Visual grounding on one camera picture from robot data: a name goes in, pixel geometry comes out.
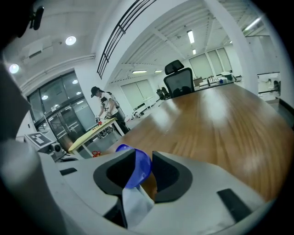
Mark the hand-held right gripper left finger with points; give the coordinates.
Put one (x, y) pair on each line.
(92, 190)

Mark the black head camera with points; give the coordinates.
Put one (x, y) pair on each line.
(36, 18)

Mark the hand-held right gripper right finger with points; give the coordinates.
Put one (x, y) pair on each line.
(202, 195)

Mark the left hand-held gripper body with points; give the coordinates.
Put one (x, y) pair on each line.
(42, 141)

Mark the blue and white packet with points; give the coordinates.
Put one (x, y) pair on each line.
(139, 165)

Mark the black mesh office chair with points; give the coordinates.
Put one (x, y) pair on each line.
(179, 82)

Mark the black mezzanine railing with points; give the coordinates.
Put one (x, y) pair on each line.
(119, 34)

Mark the ceiling tube light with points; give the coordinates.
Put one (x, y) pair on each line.
(139, 71)
(190, 36)

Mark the white air conditioner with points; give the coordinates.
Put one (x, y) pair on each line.
(37, 50)

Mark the round ceiling light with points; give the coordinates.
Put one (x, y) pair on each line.
(13, 68)
(70, 40)

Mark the light wooden table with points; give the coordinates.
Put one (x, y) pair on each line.
(92, 135)

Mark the glass double door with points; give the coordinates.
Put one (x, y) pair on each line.
(62, 107)

